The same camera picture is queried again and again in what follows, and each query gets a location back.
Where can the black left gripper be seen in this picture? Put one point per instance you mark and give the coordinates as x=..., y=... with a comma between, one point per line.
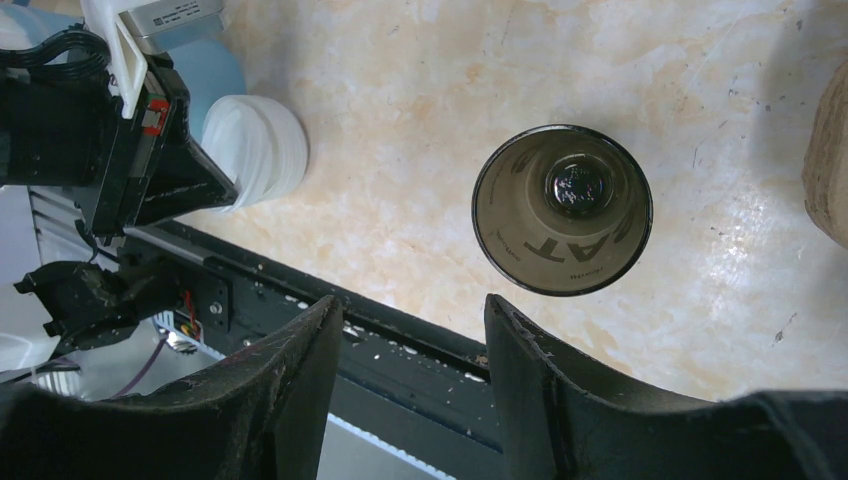
x=121, y=164

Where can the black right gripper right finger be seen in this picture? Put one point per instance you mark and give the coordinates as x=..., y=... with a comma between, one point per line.
x=565, y=415

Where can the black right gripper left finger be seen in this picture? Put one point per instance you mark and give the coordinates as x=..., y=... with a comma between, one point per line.
x=260, y=413

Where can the stack of white lids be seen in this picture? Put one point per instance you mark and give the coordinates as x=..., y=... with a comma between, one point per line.
x=259, y=144

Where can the single dark plastic cup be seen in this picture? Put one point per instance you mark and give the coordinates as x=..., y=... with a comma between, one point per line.
x=562, y=210

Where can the brown pulp cup carrier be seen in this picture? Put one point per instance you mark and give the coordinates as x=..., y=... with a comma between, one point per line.
x=824, y=173

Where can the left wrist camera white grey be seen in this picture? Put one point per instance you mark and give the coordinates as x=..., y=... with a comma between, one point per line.
x=137, y=29

